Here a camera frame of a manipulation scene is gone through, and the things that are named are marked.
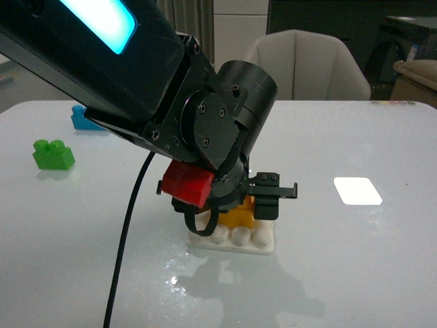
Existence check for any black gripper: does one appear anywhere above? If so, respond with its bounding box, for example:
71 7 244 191
156 152 298 221

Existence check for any yellow toy block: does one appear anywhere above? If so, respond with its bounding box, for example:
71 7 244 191
218 196 255 229

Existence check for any blue toy block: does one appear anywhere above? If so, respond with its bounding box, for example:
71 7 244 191
70 105 104 131

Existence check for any green toy block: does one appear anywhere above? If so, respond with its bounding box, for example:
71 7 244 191
32 139 76 170

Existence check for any grey right armchair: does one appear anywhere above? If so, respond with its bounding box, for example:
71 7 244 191
243 29 371 100

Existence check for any white drawer cabinet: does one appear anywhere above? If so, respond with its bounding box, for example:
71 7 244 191
213 0 269 70

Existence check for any coloured dot sticker strip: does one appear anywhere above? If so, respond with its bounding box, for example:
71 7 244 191
370 100 416 106

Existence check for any grey curtain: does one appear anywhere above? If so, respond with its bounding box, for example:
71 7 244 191
156 0 215 64

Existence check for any red wrist camera housing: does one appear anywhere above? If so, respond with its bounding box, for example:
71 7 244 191
161 160 214 208

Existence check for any white studded base plate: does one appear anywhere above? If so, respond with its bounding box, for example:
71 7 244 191
188 219 274 255

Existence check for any black cable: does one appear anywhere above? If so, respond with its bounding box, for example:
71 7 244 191
102 152 155 328

